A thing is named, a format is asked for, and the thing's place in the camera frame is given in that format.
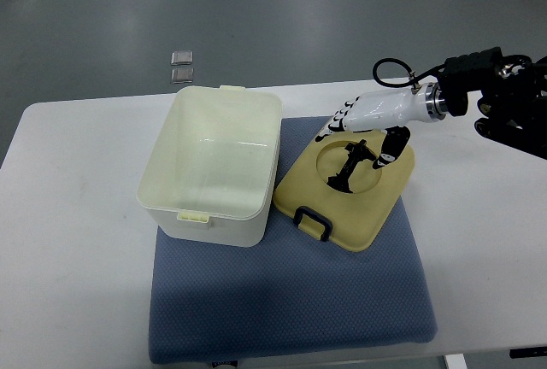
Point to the lower metal floor plate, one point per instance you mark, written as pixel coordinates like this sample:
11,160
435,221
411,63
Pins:
182,75

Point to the upper metal floor plate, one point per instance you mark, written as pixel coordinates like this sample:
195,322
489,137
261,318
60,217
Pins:
181,57

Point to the yellow box lid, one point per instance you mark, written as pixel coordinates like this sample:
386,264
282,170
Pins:
351,219

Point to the blue textured mat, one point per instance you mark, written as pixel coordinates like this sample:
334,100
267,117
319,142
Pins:
289,294

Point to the white storage box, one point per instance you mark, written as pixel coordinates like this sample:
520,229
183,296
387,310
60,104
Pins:
210,176

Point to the black bracket under table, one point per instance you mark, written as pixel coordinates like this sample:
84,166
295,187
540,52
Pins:
526,353

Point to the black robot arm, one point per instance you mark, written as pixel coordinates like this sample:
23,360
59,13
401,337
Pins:
513,96

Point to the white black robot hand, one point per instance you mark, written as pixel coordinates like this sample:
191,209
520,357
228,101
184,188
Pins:
388,111

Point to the metal floor plate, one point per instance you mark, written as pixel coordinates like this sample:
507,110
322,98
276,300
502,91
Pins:
182,75
181,57

